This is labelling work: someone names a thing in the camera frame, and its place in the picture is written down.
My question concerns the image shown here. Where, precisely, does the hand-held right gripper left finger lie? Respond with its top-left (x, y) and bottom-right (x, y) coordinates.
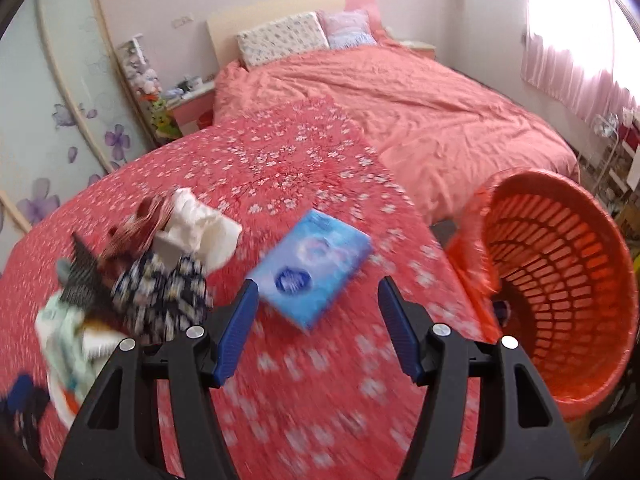
top-left (54, 279), bottom-right (261, 480)

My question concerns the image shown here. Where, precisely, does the dark floral cloth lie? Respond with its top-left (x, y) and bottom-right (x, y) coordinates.
top-left (111, 252), bottom-right (213, 346)

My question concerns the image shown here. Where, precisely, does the red floral blanket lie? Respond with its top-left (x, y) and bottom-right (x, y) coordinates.
top-left (0, 97), bottom-right (501, 480)

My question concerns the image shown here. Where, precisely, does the white wire rack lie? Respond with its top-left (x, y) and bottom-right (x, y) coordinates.
top-left (597, 109), bottom-right (640, 211)

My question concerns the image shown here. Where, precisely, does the pink and white nightstand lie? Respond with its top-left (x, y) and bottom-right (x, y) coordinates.
top-left (165, 80), bottom-right (217, 136)
top-left (397, 39), bottom-right (437, 61)

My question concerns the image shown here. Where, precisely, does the black patterned triangular cloth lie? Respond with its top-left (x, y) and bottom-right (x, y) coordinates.
top-left (70, 232), bottom-right (117, 322)

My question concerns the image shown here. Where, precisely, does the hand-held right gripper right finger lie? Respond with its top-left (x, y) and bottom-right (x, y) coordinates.
top-left (377, 276), bottom-right (586, 480)

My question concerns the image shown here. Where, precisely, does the white patterned pillow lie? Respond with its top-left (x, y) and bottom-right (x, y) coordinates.
top-left (236, 11), bottom-right (329, 68)

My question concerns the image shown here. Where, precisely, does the salmon duvet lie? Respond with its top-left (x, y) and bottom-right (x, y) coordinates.
top-left (212, 30), bottom-right (581, 222)

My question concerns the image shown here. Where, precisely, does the green plush toy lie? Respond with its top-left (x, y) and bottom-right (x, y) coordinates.
top-left (147, 97), bottom-right (179, 141)

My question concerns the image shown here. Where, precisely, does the blue tissue packet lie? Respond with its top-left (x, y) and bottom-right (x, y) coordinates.
top-left (246, 209), bottom-right (373, 332)

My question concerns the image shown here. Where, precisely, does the orange plastic laundry basket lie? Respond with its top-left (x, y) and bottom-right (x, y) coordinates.
top-left (445, 170), bottom-right (640, 418)

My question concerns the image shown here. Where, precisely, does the beige and pink headboard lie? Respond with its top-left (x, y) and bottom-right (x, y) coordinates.
top-left (206, 0), bottom-right (378, 68)

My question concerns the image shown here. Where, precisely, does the white cloth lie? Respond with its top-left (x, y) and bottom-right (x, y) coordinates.
top-left (152, 187), bottom-right (243, 268)

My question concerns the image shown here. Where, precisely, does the red patterned cloth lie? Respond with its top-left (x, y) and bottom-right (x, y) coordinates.
top-left (102, 195), bottom-right (173, 261)

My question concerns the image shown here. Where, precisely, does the pink pillow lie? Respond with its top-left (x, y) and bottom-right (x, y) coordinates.
top-left (316, 8), bottom-right (377, 50)

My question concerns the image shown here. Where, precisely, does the stuffed toys bouquet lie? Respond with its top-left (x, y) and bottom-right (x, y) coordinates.
top-left (116, 35), bottom-right (181, 143)

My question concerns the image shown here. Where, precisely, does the pink curtain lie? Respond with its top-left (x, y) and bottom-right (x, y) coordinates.
top-left (520, 0), bottom-right (640, 111)

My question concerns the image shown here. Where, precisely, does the floral wardrobe sliding door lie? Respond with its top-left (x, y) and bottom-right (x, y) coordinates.
top-left (0, 0), bottom-right (161, 281)

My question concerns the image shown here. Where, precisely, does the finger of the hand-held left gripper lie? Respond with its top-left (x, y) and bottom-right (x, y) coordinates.
top-left (0, 374), bottom-right (52, 458)

